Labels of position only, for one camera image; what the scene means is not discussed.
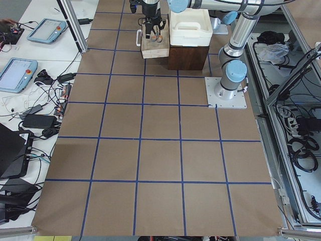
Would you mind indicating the red grey handled scissors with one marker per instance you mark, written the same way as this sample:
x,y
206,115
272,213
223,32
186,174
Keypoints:
x,y
157,37

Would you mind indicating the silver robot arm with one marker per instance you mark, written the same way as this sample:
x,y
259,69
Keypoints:
x,y
234,71

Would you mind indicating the wooden drawer box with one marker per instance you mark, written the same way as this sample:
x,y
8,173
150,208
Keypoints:
x,y
151,49

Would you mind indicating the white plastic tray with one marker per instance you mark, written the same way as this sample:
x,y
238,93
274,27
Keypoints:
x,y
190,28

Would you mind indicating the dark brown wooden cabinet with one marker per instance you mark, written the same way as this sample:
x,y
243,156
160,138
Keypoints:
x,y
187,58

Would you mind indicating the blue teach pendant upper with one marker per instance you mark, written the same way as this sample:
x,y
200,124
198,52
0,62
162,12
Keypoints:
x,y
47,31

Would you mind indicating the blue teach pendant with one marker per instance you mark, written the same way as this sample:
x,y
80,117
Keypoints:
x,y
47,31
17,74

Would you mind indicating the white crumpled cloth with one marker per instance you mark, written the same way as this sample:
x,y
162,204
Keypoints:
x,y
274,53

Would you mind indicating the blue teach pendant lower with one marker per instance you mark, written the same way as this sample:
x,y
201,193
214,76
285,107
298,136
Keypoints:
x,y
17,74

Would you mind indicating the black power brick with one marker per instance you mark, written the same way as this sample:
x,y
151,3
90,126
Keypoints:
x,y
36,121

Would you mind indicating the black laptop computer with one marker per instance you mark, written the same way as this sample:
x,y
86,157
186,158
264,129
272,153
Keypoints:
x,y
15,148

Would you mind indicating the white drawer handle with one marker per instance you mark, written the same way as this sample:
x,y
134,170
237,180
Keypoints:
x,y
138,38

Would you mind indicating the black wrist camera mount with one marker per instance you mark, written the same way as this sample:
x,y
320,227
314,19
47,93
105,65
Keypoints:
x,y
133,6

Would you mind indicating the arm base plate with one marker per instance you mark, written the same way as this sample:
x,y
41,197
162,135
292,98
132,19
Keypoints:
x,y
220,30
218,97

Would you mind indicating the aluminium frame post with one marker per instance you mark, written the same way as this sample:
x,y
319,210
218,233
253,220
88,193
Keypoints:
x,y
73,24

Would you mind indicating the aluminium side frame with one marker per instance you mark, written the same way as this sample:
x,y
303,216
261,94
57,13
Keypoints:
x,y
289,120

